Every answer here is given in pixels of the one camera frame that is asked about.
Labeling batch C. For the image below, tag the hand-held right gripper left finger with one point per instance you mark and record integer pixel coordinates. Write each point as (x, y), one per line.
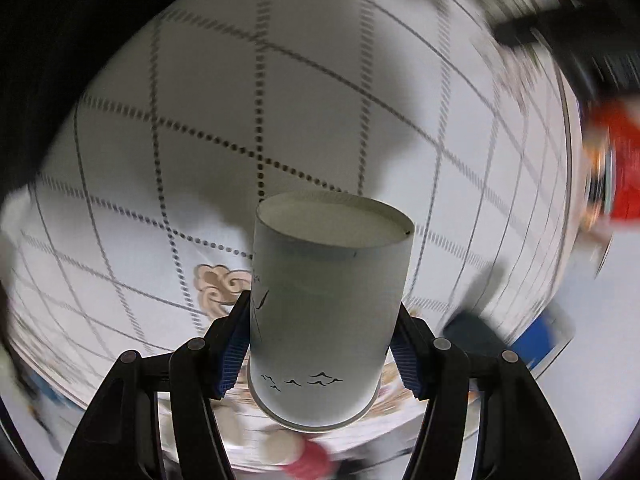
(231, 360)

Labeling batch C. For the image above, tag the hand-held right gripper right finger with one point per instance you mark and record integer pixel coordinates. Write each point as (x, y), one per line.
(407, 360)

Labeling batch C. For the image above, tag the white paper cup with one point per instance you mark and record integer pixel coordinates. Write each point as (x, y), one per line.
(325, 310)

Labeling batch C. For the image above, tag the red round object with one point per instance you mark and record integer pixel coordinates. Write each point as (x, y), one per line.
(310, 462)

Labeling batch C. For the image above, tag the blue box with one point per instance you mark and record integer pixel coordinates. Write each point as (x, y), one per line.
(550, 337)

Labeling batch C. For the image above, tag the white checked tablecloth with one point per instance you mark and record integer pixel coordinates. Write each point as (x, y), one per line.
(200, 85)

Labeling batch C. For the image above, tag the red container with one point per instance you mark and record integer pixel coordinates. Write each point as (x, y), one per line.
(622, 160)

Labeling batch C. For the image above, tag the black device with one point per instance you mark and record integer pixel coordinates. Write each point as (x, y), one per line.
(595, 25)

